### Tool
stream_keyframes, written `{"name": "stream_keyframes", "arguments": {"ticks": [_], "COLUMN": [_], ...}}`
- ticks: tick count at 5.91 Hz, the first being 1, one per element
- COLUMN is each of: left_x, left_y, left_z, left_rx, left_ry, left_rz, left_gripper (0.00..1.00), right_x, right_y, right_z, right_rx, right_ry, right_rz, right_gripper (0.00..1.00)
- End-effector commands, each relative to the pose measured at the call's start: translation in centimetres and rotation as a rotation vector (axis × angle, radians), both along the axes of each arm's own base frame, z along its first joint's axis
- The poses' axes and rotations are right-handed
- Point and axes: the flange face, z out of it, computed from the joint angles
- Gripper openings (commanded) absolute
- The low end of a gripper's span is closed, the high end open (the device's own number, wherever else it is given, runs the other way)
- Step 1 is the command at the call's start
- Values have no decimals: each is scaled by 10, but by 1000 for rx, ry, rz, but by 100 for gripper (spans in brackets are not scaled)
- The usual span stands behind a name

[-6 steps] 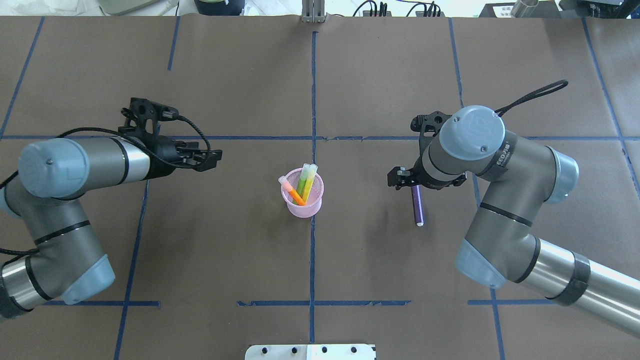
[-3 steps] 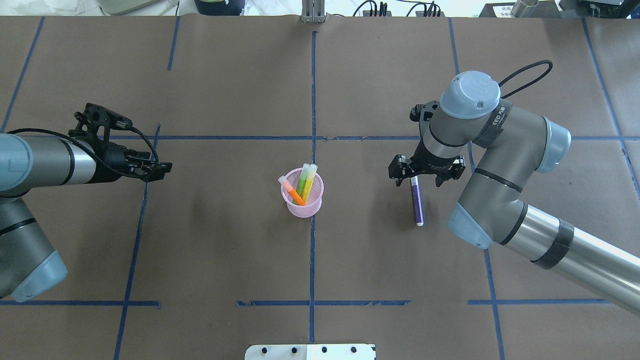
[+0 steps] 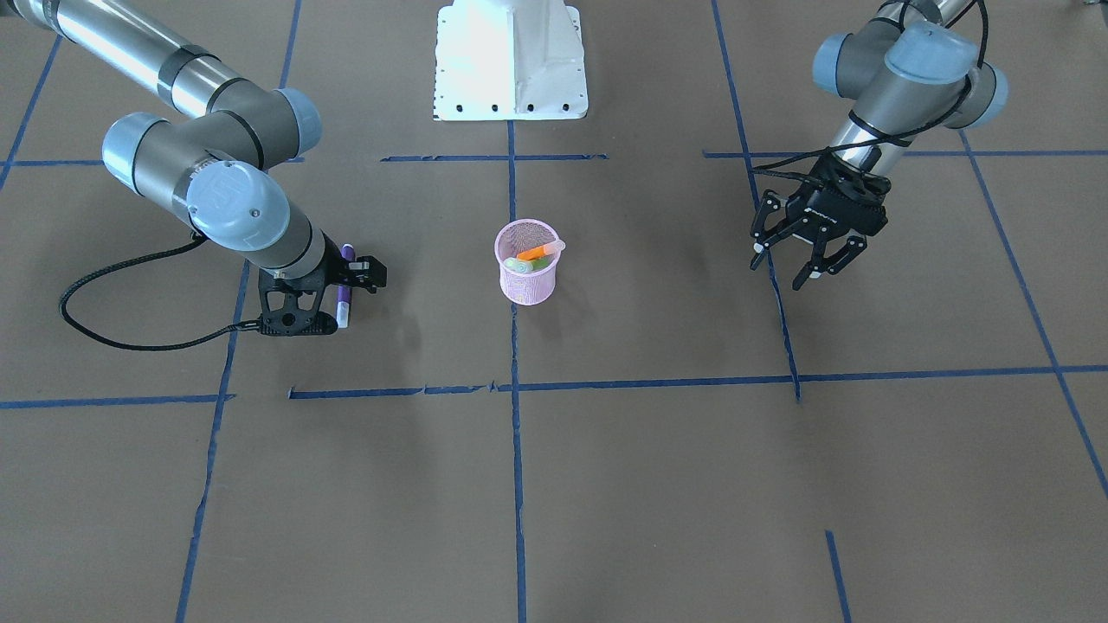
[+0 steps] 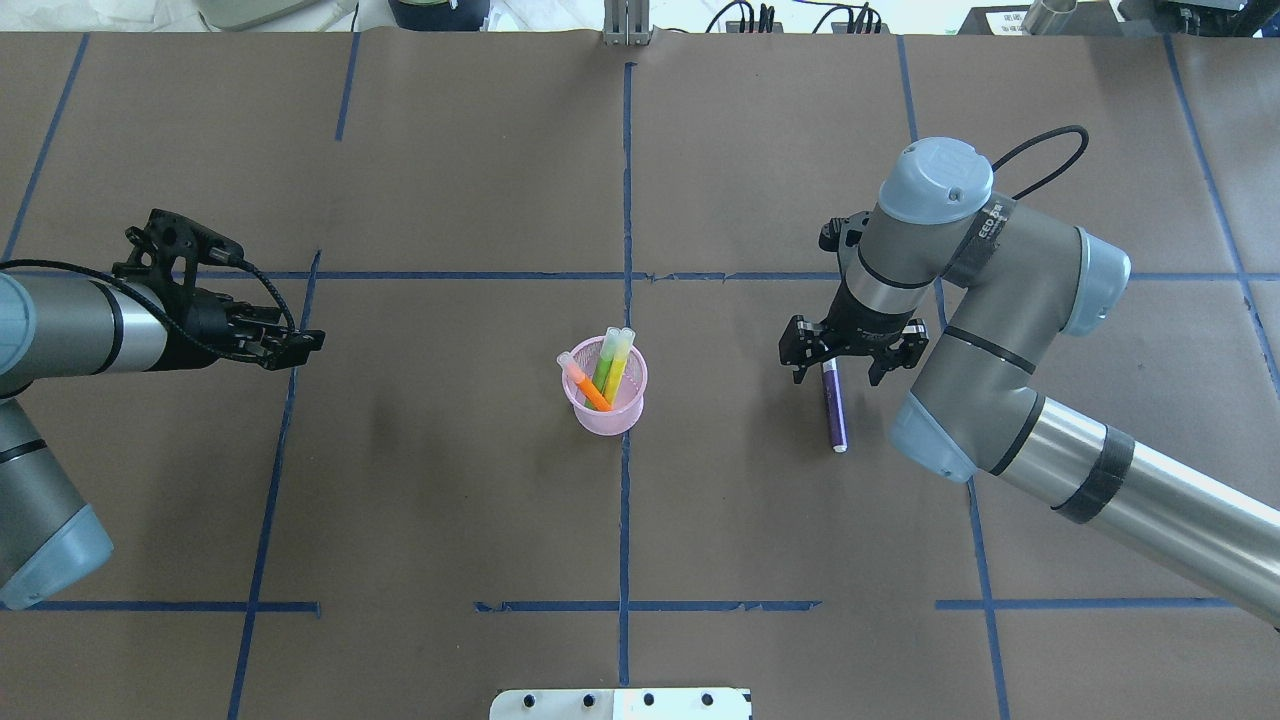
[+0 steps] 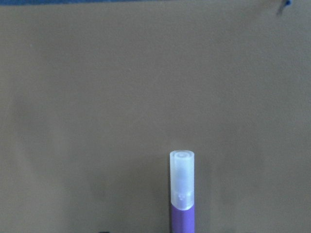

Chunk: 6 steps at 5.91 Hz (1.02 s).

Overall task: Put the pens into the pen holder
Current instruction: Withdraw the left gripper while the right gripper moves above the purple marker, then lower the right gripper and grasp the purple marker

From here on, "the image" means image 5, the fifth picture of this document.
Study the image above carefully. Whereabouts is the purple highlighter pen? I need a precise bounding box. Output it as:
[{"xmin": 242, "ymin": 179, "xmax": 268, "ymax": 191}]
[{"xmin": 170, "ymin": 150, "xmax": 195, "ymax": 233}]

